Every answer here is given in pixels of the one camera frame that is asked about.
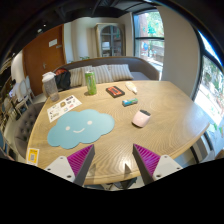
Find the grey curved sofa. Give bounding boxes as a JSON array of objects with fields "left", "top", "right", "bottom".
[{"left": 53, "top": 55, "right": 161, "bottom": 91}]

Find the green and blue gum pack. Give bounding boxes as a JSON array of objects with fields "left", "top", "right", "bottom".
[{"left": 121, "top": 97, "right": 139, "bottom": 108}]

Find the group of white chairs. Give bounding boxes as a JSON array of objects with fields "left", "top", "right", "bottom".
[{"left": 13, "top": 75, "right": 36, "bottom": 104}]

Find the yellow code sticker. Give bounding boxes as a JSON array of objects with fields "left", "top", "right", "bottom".
[{"left": 26, "top": 147, "right": 40, "bottom": 167}]

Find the white sticker sheet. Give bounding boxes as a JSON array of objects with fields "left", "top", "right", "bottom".
[{"left": 46, "top": 94, "right": 83, "bottom": 123}]

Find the black backpack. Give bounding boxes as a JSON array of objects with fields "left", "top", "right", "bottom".
[{"left": 54, "top": 68, "right": 72, "bottom": 91}]

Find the blue cloud-shaped mouse pad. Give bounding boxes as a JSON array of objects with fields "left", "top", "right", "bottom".
[{"left": 46, "top": 108, "right": 116, "bottom": 150}]

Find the clear plastic shaker bottle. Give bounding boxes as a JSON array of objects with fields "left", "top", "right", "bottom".
[{"left": 41, "top": 71, "right": 60, "bottom": 102}]

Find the brown wooden door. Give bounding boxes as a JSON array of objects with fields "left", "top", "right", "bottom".
[{"left": 22, "top": 23, "right": 67, "bottom": 88}]

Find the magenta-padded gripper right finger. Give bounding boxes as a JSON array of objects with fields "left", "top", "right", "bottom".
[{"left": 132, "top": 143, "right": 183, "bottom": 186}]

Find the glass-door cabinet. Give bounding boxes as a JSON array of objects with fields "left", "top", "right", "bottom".
[{"left": 94, "top": 22, "right": 126, "bottom": 58}]

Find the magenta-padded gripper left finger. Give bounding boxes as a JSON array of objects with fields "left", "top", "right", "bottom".
[{"left": 44, "top": 144, "right": 96, "bottom": 187}]

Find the striped cushion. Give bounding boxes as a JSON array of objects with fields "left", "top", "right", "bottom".
[
  {"left": 91, "top": 64, "right": 114, "bottom": 84},
  {"left": 108, "top": 63, "right": 134, "bottom": 82},
  {"left": 68, "top": 65, "right": 94, "bottom": 88}
]

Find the green drink can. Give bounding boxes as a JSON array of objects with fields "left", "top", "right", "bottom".
[{"left": 84, "top": 70, "right": 98, "bottom": 96}]

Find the black box with orange print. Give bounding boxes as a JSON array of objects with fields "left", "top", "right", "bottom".
[{"left": 105, "top": 85, "right": 126, "bottom": 99}]

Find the small cream squeeze bottle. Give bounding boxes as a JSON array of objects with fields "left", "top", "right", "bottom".
[{"left": 125, "top": 81, "right": 139, "bottom": 95}]

